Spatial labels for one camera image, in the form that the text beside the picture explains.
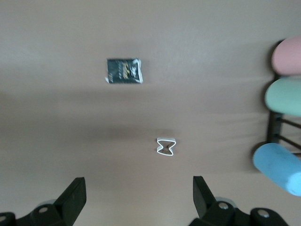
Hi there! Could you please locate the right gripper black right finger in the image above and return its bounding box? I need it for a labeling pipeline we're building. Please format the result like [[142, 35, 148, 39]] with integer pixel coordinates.
[[189, 175, 289, 226]]

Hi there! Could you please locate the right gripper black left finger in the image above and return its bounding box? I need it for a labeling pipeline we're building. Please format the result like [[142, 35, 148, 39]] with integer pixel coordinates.
[[0, 177, 87, 226]]

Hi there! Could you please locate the black gold-print snack wrapper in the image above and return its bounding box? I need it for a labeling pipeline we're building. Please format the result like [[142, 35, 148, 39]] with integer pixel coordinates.
[[105, 58, 144, 85]]

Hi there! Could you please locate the white hourglass-shaped plastic piece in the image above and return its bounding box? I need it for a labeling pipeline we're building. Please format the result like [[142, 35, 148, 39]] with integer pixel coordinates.
[[155, 137, 177, 158]]

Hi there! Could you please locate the blue foam cylinder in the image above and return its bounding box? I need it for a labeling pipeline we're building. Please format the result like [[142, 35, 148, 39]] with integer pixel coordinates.
[[253, 143, 301, 197]]

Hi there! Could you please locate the green foam cylinder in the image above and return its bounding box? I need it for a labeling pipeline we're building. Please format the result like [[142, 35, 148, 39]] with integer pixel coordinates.
[[264, 77, 301, 117]]

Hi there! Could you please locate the pink foam cylinder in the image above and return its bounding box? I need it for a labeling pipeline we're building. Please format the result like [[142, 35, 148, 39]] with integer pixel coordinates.
[[271, 35, 301, 77]]

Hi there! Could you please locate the black wire rack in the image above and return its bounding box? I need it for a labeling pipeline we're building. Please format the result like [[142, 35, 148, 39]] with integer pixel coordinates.
[[267, 110, 301, 157]]

